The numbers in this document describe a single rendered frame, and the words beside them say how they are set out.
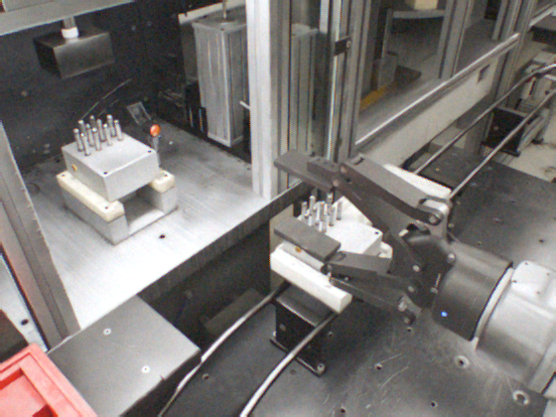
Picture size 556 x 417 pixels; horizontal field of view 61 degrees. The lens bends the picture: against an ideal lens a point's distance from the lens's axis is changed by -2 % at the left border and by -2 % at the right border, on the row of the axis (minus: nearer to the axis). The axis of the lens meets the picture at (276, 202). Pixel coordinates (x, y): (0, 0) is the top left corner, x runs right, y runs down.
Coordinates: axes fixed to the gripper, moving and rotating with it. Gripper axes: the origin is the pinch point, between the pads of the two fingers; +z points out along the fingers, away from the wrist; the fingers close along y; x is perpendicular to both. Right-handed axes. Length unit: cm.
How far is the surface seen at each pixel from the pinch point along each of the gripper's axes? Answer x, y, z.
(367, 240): -19.5, -19.7, 2.0
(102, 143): -0.6, -9.6, 41.7
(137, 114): -21, -20, 64
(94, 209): 6.4, -15.9, 35.4
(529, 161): -228, -112, 19
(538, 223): -77, -44, -13
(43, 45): 4.1, 7.7, 42.3
